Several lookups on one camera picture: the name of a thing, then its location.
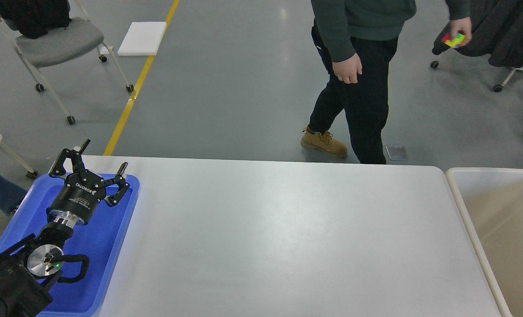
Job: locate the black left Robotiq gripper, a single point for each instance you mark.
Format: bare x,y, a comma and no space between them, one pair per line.
79,197

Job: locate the colourful Rubik's cube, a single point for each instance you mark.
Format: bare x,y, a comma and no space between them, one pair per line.
453,42

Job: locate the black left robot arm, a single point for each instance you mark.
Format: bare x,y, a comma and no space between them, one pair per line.
59,251

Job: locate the person's right hand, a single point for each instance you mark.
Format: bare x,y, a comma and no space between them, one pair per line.
348,71

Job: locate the person's left hand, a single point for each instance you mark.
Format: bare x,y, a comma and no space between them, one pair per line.
463,26

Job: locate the blue plastic tray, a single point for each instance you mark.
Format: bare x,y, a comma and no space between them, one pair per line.
100,240

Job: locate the grey office chair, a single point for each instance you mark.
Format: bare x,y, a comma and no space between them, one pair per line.
49,37

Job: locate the white foam board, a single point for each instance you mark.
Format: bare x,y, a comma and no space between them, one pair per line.
142,39

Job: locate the tan left boot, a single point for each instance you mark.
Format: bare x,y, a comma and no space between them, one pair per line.
323,142

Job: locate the person in green sweater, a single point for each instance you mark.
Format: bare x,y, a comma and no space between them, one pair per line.
356,40

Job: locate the right metal floor plate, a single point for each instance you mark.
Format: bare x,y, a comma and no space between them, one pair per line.
397,153

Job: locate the beige plastic bin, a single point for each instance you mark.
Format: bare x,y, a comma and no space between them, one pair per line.
490,201

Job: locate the black coat on chair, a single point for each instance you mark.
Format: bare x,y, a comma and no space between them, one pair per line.
497,31

